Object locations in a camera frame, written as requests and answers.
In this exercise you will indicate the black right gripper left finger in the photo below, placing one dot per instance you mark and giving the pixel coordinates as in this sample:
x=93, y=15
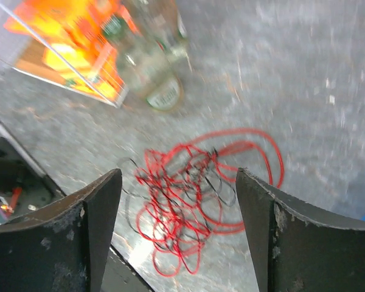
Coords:
x=63, y=246

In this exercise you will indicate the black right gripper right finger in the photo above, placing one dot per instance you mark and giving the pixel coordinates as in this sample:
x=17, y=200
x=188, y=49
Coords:
x=296, y=246

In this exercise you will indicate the orange snack box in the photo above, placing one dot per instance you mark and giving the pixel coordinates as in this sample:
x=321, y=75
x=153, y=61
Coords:
x=73, y=48

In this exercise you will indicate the green glass bottle rear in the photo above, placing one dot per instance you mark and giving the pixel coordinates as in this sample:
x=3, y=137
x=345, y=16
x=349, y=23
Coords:
x=161, y=21

